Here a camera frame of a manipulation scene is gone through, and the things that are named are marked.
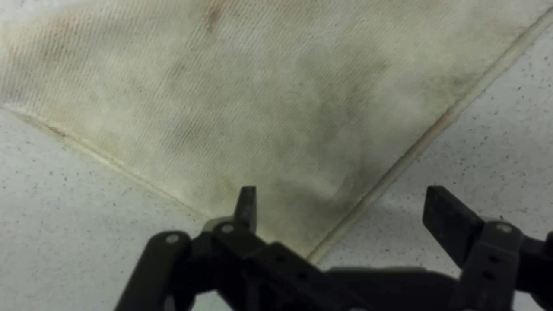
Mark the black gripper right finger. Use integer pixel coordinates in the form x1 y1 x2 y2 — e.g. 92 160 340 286
422 186 553 311

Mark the cream stained towel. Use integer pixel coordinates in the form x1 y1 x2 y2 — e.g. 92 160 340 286
2 0 553 256

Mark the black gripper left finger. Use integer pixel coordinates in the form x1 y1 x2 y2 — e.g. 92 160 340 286
112 186 325 311

